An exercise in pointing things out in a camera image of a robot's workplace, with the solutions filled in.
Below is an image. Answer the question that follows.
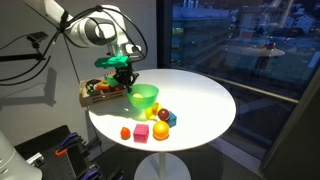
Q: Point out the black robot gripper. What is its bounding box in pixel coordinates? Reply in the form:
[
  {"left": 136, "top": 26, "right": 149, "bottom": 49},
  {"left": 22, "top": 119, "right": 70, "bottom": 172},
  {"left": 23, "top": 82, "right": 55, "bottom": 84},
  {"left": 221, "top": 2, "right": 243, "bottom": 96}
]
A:
[{"left": 114, "top": 65, "right": 139, "bottom": 93}]

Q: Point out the green translucent bowl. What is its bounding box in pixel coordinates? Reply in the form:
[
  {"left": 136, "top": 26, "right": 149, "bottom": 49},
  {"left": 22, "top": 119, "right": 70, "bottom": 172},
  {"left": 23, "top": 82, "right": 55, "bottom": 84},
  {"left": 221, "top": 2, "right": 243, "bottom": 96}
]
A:
[{"left": 127, "top": 84, "right": 159, "bottom": 109}]

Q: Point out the yellow round fruit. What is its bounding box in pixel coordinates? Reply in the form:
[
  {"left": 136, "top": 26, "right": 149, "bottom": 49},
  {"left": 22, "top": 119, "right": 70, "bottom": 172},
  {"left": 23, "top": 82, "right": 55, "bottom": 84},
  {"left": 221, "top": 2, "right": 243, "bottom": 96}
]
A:
[{"left": 133, "top": 93, "right": 143, "bottom": 98}]

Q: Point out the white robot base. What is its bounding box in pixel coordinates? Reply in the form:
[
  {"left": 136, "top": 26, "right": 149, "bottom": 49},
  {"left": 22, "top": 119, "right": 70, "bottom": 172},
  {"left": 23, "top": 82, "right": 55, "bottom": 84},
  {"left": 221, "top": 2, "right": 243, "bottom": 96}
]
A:
[{"left": 0, "top": 131, "right": 42, "bottom": 180}]

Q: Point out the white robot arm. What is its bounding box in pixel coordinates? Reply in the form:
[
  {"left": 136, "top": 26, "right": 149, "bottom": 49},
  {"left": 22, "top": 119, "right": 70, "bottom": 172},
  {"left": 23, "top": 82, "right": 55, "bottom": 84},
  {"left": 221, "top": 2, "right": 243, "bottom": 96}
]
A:
[{"left": 23, "top": 0, "right": 145, "bottom": 93}]

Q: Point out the white round table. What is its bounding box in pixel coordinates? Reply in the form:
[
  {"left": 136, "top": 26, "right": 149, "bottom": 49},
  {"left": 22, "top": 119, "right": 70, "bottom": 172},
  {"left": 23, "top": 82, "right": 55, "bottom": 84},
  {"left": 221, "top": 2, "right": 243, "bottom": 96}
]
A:
[{"left": 89, "top": 69, "right": 236, "bottom": 180}]

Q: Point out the wooden tray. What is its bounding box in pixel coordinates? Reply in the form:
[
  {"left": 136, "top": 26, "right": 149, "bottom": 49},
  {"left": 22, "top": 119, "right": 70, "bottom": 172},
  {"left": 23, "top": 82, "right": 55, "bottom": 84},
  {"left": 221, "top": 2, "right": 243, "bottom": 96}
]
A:
[{"left": 79, "top": 78, "right": 126, "bottom": 107}]

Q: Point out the orange fruit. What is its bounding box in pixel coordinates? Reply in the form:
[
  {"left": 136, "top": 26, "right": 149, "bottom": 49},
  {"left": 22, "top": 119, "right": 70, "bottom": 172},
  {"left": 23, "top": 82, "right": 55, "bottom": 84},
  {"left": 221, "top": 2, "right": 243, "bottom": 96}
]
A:
[{"left": 153, "top": 121, "right": 170, "bottom": 140}]

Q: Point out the green cube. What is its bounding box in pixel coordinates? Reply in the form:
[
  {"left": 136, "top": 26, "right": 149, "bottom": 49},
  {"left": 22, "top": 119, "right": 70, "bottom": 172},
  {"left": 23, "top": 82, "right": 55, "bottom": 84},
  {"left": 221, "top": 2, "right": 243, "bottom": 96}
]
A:
[{"left": 106, "top": 75, "right": 118, "bottom": 87}]

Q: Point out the yellow banana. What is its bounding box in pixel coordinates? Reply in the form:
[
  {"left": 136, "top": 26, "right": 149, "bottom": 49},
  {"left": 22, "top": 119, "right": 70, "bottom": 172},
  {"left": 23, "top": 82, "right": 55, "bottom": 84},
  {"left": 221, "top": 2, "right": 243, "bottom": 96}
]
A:
[{"left": 145, "top": 102, "right": 163, "bottom": 120}]

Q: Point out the black and white cube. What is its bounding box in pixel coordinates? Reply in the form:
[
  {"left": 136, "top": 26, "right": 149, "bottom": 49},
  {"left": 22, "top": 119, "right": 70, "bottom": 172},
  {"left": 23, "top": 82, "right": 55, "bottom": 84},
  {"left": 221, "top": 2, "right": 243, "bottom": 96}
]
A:
[{"left": 85, "top": 80, "right": 96, "bottom": 93}]

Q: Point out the dark red plum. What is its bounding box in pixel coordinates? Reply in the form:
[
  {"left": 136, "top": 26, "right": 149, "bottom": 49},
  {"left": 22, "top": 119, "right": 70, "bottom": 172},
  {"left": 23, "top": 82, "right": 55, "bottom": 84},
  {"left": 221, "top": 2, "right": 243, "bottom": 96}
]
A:
[{"left": 158, "top": 108, "right": 169, "bottom": 121}]

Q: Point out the small red strawberry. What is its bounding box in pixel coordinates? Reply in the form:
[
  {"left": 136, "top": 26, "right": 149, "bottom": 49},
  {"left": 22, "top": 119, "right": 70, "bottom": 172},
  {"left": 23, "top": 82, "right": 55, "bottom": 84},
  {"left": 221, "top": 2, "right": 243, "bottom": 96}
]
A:
[{"left": 120, "top": 127, "right": 131, "bottom": 140}]

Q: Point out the pink cube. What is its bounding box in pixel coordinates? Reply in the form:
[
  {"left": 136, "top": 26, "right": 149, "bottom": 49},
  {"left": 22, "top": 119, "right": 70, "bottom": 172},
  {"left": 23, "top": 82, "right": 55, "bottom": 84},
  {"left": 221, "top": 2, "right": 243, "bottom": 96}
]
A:
[{"left": 133, "top": 124, "right": 149, "bottom": 143}]

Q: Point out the teal blue block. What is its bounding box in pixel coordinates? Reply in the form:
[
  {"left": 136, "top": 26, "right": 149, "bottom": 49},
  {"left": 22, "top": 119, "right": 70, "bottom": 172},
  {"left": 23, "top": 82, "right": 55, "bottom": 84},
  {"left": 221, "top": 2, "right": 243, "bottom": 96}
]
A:
[{"left": 167, "top": 112, "right": 177, "bottom": 128}]

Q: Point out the purple clamp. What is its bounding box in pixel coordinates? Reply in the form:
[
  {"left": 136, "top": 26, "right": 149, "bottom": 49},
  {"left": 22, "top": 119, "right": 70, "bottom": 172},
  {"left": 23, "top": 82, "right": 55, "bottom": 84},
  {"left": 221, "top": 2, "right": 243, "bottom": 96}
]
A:
[{"left": 55, "top": 132, "right": 79, "bottom": 156}]

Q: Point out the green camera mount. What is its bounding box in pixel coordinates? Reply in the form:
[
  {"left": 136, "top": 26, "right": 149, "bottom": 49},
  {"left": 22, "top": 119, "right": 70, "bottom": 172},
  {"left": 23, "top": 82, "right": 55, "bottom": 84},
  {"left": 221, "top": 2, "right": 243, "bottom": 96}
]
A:
[{"left": 94, "top": 56, "right": 129, "bottom": 69}]

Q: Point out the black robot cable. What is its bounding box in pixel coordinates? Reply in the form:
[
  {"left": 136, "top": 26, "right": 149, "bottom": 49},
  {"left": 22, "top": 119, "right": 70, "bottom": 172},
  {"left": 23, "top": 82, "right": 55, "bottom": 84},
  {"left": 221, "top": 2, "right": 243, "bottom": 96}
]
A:
[{"left": 0, "top": 4, "right": 149, "bottom": 87}]

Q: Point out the black camera on stand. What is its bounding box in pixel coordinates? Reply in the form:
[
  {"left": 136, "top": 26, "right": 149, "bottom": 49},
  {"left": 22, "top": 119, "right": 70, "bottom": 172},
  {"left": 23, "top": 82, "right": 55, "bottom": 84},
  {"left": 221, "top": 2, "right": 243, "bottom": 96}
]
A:
[{"left": 0, "top": 32, "right": 48, "bottom": 62}]

